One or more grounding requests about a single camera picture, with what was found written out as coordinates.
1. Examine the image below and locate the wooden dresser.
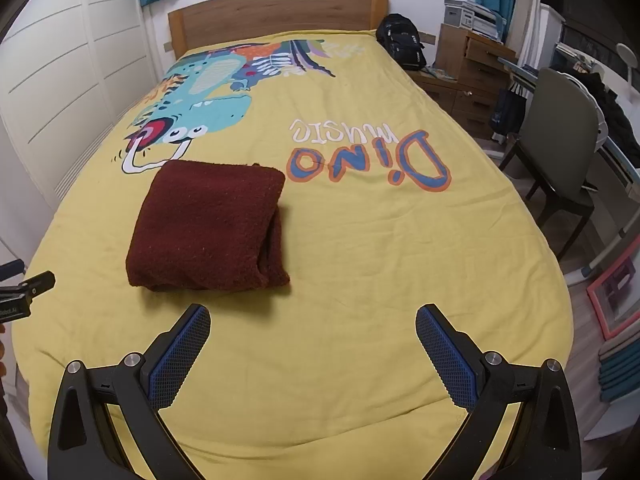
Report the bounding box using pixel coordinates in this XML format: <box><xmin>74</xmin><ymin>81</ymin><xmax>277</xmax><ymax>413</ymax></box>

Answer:
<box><xmin>435</xmin><ymin>24</ymin><xmax>526</xmax><ymax>138</ymax></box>

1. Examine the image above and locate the yellow dinosaur print blanket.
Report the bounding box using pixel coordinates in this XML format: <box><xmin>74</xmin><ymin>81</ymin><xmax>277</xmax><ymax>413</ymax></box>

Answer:
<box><xmin>11</xmin><ymin>30</ymin><xmax>573</xmax><ymax>480</ymax></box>

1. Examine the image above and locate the black jacket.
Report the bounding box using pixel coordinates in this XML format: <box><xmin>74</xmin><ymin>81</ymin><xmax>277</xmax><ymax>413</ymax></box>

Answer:
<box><xmin>575</xmin><ymin>72</ymin><xmax>640</xmax><ymax>161</ymax></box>

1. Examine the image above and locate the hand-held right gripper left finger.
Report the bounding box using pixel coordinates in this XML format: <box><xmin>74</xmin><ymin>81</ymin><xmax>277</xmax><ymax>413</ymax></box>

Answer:
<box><xmin>47</xmin><ymin>303</ymin><xmax>212</xmax><ymax>480</ymax></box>

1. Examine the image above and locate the dark red knit sweater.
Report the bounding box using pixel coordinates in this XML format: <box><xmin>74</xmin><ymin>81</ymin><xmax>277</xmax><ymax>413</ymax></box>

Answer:
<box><xmin>125</xmin><ymin>160</ymin><xmax>292</xmax><ymax>292</ymax></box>

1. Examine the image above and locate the grey chair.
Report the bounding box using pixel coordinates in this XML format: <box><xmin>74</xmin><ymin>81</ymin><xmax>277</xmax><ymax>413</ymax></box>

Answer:
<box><xmin>500</xmin><ymin>67</ymin><xmax>608</xmax><ymax>261</ymax></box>

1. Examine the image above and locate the stack of teal cloths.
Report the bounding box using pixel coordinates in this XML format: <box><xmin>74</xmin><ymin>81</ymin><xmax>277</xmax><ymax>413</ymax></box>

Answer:
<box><xmin>597</xmin><ymin>325</ymin><xmax>640</xmax><ymax>403</ymax></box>

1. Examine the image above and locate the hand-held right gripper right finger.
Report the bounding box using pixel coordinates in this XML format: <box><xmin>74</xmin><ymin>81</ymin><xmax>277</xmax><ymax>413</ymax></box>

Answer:
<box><xmin>416</xmin><ymin>303</ymin><xmax>583</xmax><ymax>480</ymax></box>

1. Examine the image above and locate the black backpack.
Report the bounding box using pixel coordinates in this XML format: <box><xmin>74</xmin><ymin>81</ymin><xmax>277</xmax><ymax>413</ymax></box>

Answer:
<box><xmin>375</xmin><ymin>13</ymin><xmax>427</xmax><ymax>72</ymax></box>

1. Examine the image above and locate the pink picture frame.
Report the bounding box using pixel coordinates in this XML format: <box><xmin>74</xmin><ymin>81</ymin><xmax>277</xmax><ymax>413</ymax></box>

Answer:
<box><xmin>586</xmin><ymin>250</ymin><xmax>640</xmax><ymax>341</ymax></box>

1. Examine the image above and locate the white printer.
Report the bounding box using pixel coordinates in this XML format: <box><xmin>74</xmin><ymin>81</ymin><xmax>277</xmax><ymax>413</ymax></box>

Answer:
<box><xmin>442</xmin><ymin>0</ymin><xmax>508</xmax><ymax>41</ymax></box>

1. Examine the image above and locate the wooden headboard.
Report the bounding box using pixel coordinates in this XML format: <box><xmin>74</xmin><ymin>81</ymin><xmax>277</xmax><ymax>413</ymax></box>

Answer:
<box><xmin>167</xmin><ymin>0</ymin><xmax>390</xmax><ymax>58</ymax></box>

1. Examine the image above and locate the dark blue bag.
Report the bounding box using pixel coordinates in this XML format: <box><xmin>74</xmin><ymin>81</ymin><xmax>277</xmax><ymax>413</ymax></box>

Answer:
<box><xmin>489</xmin><ymin>85</ymin><xmax>527</xmax><ymax>136</ymax></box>

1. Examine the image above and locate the wooden nightstand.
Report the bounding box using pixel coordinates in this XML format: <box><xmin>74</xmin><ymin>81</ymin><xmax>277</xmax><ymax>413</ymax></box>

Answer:
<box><xmin>407</xmin><ymin>67</ymin><xmax>458</xmax><ymax>111</ymax></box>

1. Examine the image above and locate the white desk lamp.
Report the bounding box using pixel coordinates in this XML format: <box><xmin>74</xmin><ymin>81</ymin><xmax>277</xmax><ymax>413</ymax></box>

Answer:
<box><xmin>616</xmin><ymin>42</ymin><xmax>640</xmax><ymax>91</ymax></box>

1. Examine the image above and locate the white wardrobe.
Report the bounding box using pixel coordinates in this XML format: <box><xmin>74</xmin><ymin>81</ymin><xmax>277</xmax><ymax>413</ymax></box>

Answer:
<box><xmin>0</xmin><ymin>0</ymin><xmax>173</xmax><ymax>211</ymax></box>

